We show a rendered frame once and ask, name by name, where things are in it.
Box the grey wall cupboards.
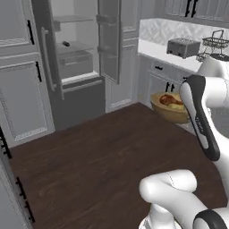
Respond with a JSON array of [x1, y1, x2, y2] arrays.
[[153, 0, 229, 29]]

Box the grey tall cupboard door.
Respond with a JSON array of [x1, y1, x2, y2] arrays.
[[0, 0, 40, 56], [0, 53, 56, 148]]

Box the grey freezer drawer front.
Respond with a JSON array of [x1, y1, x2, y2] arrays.
[[51, 75, 107, 131]]

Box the grey fridge door handle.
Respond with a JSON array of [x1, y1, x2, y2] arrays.
[[40, 27, 58, 92]]

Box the tan wooden bowl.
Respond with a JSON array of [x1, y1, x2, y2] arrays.
[[150, 91, 191, 124]]

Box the grey fridge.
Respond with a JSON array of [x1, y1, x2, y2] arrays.
[[30, 0, 123, 132]]

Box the grey tall cupboard lower door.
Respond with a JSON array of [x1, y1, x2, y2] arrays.
[[0, 53, 56, 148]]

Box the yellow potato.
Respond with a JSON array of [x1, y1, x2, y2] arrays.
[[169, 104, 186, 112]]

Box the black wire stand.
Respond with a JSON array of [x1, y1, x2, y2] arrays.
[[195, 29, 229, 63]]

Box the brown chicken drumstick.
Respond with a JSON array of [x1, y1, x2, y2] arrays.
[[158, 93, 184, 107]]

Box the grey fridge door with handle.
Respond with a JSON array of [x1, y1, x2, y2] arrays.
[[30, 0, 65, 101]]

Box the grey narrow cupboard run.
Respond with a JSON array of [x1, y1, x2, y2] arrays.
[[105, 0, 141, 114]]

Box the grey fridge door with shelves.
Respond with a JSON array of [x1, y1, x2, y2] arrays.
[[96, 0, 123, 85]]

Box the silver toaster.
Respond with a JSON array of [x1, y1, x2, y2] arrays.
[[165, 37, 201, 59]]

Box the grey tall cupboard upper door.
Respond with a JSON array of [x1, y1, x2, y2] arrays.
[[0, 0, 40, 56]]

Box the grey fridge crisper bin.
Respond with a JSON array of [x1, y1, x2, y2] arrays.
[[57, 50, 94, 80]]

